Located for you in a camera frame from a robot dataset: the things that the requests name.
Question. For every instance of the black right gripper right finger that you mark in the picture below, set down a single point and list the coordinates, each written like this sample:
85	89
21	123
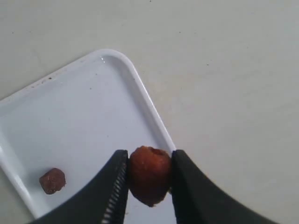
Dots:
258	191

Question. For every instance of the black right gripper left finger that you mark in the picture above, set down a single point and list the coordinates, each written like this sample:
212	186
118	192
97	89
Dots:
102	201

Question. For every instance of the red ball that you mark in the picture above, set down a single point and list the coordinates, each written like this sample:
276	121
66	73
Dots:
149	175
52	181

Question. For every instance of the white rectangular plastic tray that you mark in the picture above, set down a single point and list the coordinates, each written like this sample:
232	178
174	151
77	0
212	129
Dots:
74	119

